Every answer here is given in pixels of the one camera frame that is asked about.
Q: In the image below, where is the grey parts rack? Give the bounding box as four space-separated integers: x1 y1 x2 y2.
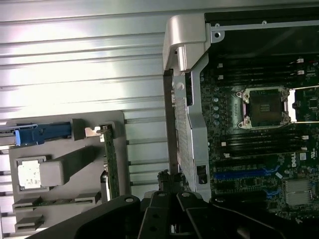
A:
0 111 125 234

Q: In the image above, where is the open PC case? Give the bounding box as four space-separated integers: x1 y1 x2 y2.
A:
162 7 319 222

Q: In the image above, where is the blue expansion slot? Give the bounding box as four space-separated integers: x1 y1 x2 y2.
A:
214 170 266 180

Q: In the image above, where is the blue disk caddy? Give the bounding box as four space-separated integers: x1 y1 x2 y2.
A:
14 121 72 146

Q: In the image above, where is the silver chipset heatsink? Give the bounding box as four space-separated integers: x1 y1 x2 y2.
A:
284 179 312 206

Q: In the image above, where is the silver CPU chip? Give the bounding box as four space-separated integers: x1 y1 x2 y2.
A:
17 160 42 190

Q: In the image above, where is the CPU socket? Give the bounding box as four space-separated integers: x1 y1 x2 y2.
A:
236 86 292 130

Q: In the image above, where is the metal socket cover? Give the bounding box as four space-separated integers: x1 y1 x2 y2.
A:
288 85 319 123

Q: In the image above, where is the green motherboard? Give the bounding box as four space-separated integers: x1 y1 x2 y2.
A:
200 49 319 220

